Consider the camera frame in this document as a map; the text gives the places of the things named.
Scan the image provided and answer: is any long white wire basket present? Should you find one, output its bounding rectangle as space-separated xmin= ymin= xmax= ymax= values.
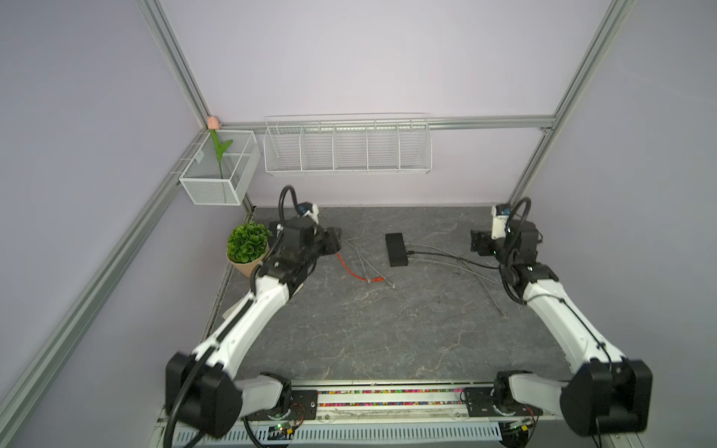
xmin=263 ymin=113 xmax=433 ymax=175

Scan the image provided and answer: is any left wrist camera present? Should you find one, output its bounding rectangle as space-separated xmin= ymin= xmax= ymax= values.
xmin=296 ymin=202 xmax=319 ymax=225

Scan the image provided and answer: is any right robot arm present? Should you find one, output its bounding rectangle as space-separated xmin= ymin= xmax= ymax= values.
xmin=471 ymin=197 xmax=654 ymax=438

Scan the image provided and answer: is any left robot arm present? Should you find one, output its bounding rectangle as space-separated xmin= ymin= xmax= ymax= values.
xmin=162 ymin=185 xmax=341 ymax=447

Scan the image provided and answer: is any small black network switch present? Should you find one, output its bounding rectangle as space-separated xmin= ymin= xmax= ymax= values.
xmin=385 ymin=233 xmax=409 ymax=268

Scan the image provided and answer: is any red ethernet cable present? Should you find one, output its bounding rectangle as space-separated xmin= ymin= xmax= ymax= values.
xmin=334 ymin=251 xmax=387 ymax=284

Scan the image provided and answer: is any black ethernet cable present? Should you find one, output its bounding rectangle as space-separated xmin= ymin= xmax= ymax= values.
xmin=406 ymin=249 xmax=500 ymax=271

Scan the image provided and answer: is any white mesh box basket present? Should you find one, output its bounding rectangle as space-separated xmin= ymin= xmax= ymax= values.
xmin=179 ymin=130 xmax=261 ymax=206

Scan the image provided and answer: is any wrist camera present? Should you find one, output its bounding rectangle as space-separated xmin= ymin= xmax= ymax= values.
xmin=491 ymin=203 xmax=512 ymax=240
xmin=296 ymin=202 xmax=319 ymax=225

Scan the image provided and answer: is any green potted plant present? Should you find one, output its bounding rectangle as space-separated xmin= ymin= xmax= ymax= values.
xmin=226 ymin=222 xmax=271 ymax=277

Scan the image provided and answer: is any pink artificial tulip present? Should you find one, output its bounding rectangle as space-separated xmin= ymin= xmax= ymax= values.
xmin=207 ymin=116 xmax=233 ymax=179

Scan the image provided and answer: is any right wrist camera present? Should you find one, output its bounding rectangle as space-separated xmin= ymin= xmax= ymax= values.
xmin=491 ymin=203 xmax=512 ymax=240

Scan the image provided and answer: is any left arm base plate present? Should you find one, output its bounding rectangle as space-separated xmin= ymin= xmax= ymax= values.
xmin=261 ymin=389 xmax=319 ymax=421

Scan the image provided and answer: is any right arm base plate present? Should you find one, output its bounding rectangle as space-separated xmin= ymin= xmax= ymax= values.
xmin=459 ymin=386 xmax=543 ymax=417

